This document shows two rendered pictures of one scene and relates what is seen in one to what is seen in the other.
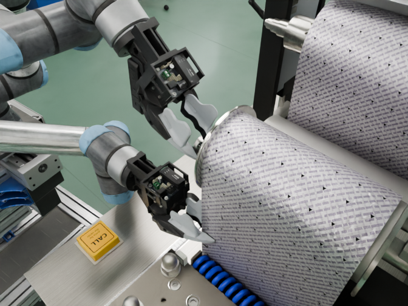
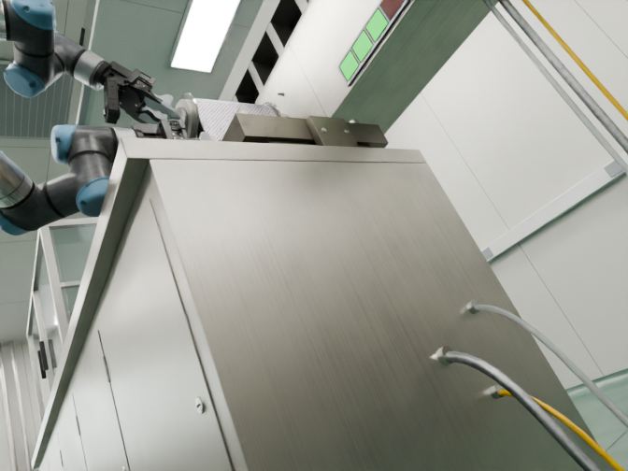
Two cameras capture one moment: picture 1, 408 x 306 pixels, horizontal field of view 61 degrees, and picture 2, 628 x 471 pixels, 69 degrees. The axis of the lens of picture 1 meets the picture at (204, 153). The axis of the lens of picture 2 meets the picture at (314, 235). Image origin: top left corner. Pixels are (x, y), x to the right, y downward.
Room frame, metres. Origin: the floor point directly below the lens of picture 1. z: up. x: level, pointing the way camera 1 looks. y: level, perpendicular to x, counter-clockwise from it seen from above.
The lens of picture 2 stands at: (0.11, 0.89, 0.43)
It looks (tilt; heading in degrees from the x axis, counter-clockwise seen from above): 22 degrees up; 276
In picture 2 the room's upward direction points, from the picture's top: 24 degrees counter-clockwise
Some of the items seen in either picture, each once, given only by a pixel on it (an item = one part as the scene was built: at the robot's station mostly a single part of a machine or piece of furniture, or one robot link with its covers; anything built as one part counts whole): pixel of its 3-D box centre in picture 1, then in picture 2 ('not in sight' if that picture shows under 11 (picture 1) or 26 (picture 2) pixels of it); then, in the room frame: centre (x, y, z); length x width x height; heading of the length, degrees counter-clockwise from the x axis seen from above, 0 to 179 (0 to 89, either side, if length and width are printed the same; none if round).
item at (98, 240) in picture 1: (98, 240); not in sight; (0.43, 0.25, 0.91); 0.07 x 0.07 x 0.02; 47
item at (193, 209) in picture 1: (203, 212); not in sight; (0.37, 0.00, 1.11); 0.09 x 0.03 x 0.06; 49
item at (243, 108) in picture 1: (227, 149); (186, 122); (0.39, -0.04, 1.25); 0.15 x 0.01 x 0.15; 137
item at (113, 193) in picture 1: (115, 175); (86, 188); (0.55, 0.21, 1.01); 0.11 x 0.08 x 0.11; 10
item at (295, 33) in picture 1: (306, 36); not in sight; (0.59, -0.19, 1.33); 0.06 x 0.06 x 0.06; 47
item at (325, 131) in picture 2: not in sight; (335, 137); (0.07, 0.02, 0.96); 0.10 x 0.03 x 0.11; 47
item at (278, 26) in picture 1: (278, 27); not in sight; (0.64, -0.14, 1.33); 0.06 x 0.03 x 0.03; 47
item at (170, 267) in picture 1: (170, 262); not in sight; (0.30, 0.06, 1.05); 0.04 x 0.04 x 0.04
